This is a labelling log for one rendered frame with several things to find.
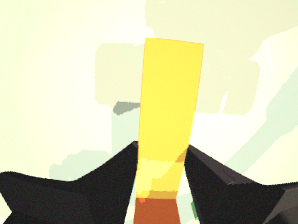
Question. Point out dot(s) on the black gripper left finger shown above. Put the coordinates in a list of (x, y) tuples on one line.
[(100, 197)]

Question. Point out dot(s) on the small green cube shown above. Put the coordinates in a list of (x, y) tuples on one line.
[(194, 210)]

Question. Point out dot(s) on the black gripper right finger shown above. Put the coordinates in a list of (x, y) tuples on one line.
[(223, 196)]

